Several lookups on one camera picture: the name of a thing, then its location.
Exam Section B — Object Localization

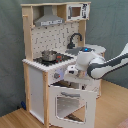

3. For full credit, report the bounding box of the white oven door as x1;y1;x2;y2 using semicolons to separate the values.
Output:
49;86;97;128

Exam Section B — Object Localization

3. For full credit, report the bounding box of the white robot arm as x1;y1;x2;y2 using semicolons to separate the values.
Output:
64;43;128;83

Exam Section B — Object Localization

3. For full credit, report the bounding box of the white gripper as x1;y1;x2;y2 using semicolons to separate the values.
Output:
64;65;87;82

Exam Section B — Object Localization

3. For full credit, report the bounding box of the black toy faucet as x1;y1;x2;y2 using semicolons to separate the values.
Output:
66;32;83;50

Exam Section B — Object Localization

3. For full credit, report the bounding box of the wooden toy kitchen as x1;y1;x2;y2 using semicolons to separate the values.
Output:
20;1;107;127

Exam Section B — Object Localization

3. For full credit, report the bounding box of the grey range hood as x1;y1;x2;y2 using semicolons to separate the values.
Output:
35;5;64;27

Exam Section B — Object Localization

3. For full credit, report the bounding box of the toy microwave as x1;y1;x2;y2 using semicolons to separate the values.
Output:
67;3;90;21

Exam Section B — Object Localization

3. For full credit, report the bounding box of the grey toy sink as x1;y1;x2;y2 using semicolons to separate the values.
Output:
65;47;95;56

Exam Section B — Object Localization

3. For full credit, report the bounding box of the small metal pot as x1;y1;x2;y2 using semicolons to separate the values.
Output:
42;50;57;61

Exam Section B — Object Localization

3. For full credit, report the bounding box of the black toy stovetop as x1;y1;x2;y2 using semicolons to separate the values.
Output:
35;53;72;67

